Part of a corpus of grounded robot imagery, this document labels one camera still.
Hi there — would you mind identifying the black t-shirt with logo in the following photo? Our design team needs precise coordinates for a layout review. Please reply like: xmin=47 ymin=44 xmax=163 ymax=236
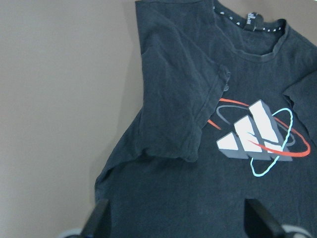
xmin=95 ymin=0 xmax=317 ymax=238

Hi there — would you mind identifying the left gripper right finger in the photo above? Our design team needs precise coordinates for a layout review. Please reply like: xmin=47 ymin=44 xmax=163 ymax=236
xmin=244 ymin=199 xmax=286 ymax=238

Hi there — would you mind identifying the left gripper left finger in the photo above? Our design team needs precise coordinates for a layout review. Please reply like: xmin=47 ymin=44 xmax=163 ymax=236
xmin=80 ymin=199 xmax=111 ymax=238

